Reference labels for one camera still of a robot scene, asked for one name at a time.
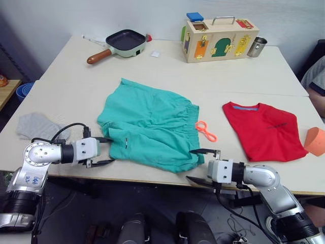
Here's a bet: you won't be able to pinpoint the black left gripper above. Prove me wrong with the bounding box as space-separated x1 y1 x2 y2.
85 137 115 169

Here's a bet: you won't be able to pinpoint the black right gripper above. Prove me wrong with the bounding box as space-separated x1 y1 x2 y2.
186 148 221 188

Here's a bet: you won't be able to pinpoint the green shorts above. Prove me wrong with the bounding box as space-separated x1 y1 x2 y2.
97 78 206 174

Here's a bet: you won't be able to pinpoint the red t-shirt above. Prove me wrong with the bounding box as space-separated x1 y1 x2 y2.
222 101 309 163

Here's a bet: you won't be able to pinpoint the person in grey shirt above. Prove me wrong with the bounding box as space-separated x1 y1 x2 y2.
300 55 325 96

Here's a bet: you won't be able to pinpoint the grey sock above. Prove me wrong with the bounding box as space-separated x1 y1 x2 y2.
50 123 72 141
15 113 60 140

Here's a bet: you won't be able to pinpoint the blue bucket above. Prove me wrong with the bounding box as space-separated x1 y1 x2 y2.
15 82 35 103

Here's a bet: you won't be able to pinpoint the green plastic bag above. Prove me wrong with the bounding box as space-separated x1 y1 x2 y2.
0 170 15 185

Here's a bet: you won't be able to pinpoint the thin white stick utensil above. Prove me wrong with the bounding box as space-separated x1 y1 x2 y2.
81 34 107 46

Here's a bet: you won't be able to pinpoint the wooden side table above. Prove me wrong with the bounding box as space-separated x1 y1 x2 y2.
0 79 22 111

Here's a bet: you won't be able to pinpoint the orange paper cone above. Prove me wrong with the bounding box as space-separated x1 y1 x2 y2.
304 127 325 157

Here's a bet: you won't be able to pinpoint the metal cup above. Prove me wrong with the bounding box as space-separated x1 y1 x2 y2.
246 37 268 57

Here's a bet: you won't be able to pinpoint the blue square block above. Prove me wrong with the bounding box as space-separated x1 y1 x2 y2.
186 12 204 23

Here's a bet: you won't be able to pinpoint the black chair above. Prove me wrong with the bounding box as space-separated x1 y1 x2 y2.
299 39 325 82

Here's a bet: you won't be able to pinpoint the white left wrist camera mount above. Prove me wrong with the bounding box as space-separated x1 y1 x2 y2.
72 138 101 166

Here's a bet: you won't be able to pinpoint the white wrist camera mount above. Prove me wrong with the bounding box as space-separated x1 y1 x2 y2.
207 159 234 184
72 138 101 166

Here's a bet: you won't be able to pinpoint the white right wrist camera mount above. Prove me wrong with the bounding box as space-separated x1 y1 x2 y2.
207 159 234 184

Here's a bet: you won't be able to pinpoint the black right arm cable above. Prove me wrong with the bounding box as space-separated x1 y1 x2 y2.
214 182 282 244

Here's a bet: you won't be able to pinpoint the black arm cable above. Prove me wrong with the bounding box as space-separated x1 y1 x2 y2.
214 182 282 244
30 123 92 244

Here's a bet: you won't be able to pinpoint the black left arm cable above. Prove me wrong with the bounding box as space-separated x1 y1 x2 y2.
30 123 92 244

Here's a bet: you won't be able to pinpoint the black table frame bracket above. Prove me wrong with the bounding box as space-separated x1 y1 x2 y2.
220 190 262 209

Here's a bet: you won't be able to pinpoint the green pan with wooden handle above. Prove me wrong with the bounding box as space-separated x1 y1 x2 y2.
86 29 147 65

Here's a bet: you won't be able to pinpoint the wooden latch box with handle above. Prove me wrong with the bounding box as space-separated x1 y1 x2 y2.
180 16 260 64

